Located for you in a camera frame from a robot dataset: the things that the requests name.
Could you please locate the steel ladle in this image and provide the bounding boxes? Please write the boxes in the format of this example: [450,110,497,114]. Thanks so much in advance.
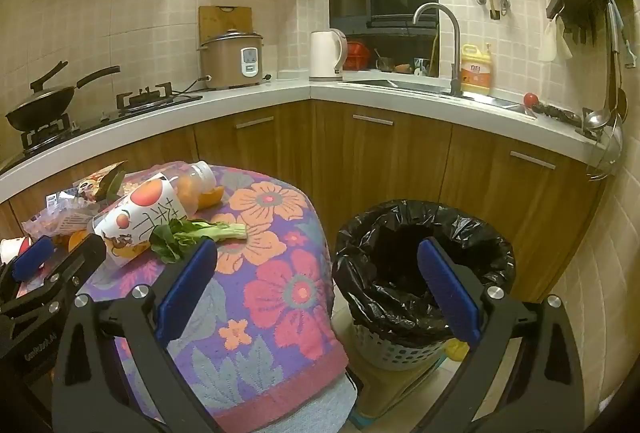
[582,13,627,132]

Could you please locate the steel cabinet handle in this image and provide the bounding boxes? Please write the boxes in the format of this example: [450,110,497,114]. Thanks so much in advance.
[509,150,557,171]
[352,114,395,127]
[235,116,275,130]

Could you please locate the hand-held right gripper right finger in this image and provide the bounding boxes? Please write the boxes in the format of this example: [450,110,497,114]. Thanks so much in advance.
[416,237,586,433]

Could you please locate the black wok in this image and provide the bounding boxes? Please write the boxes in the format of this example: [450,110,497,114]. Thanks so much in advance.
[5,60,122,132]

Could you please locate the blue hanging peeler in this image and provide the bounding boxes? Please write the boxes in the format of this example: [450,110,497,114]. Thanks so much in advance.
[607,0,637,69]

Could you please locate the yellow plastic object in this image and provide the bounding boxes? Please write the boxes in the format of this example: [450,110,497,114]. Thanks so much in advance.
[444,338,471,362]

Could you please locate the wooden cutting board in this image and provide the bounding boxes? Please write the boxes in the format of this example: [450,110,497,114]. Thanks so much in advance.
[198,6,252,49]

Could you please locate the yellow dish soap bottle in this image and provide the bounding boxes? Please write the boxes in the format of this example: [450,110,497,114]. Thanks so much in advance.
[460,43,494,95]

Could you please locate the red and white paper cup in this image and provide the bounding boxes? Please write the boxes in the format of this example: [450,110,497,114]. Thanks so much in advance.
[0,235,32,267]

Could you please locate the black gas stove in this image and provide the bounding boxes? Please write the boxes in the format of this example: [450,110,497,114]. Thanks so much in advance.
[0,82,203,175]

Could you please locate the steel wire strainer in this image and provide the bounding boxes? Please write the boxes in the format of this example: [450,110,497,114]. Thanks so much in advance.
[585,113,627,182]

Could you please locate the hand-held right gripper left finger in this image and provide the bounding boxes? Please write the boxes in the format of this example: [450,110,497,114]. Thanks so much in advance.
[52,238,221,433]

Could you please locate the steel sink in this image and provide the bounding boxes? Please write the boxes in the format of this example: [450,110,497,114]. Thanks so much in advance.
[340,78,537,115]

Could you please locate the white bin with black bag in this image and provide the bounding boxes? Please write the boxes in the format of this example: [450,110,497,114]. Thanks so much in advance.
[332,199,516,371]

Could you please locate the panda print snack packet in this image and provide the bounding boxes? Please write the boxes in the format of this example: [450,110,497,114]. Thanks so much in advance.
[75,160,128,205]

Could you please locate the floral blanket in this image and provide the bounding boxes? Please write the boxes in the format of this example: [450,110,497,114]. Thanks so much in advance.
[75,163,351,420]

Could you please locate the green bok choy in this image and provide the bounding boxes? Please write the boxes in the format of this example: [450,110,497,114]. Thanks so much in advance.
[149,218,248,264]

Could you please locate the dark knobbly strip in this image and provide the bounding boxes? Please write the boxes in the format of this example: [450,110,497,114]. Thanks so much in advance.
[537,102,584,125]

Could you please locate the brown rice cooker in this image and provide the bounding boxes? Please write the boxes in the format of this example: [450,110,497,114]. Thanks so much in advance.
[197,29,265,90]

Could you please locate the wooden base cabinet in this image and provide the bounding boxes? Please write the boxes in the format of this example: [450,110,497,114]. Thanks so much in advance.
[0,99,607,306]

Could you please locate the white hanging rag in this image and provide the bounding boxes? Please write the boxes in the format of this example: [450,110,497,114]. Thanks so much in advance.
[537,16,574,63]

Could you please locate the steel faucet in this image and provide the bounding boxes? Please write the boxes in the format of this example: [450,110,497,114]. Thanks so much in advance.
[412,3,464,97]

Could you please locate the rice cooker power cable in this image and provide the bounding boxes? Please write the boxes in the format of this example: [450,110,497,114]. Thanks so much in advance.
[172,73,212,95]

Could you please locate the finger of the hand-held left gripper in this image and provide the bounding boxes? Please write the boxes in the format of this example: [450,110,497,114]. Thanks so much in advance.
[0,233,108,329]
[0,236,56,298]

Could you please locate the white electric kettle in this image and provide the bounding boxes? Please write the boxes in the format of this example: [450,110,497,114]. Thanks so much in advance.
[308,28,348,81]

